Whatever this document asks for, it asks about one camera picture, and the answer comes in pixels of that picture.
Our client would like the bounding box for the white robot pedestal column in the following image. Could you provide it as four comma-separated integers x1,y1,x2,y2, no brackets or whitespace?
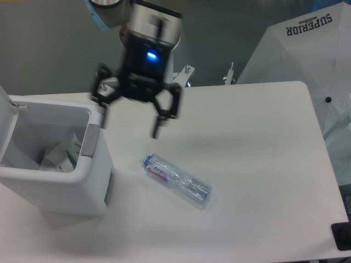
120,23,181,83

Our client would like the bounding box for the white open trash can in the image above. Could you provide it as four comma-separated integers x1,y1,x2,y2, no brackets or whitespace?
1,90,114,216

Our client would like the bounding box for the clear plastic water bottle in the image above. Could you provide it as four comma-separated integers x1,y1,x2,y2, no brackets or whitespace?
140,153,212,209

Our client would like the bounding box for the white metal mounting frame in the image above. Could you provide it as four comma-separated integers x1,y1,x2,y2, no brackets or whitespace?
98,62,236,92

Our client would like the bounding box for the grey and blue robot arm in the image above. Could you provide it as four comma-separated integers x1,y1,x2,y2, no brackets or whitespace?
86,1,182,138

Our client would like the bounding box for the white umbrella with lettering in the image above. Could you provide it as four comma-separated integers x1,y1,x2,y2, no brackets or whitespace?
237,2,350,133

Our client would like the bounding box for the black device at table edge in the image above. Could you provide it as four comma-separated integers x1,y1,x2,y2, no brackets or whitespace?
331,222,351,251

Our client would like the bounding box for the white plastic pouch green label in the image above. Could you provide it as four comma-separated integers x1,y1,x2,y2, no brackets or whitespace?
39,129,82,173

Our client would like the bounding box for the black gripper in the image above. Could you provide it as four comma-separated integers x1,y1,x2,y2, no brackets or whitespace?
90,1,184,140

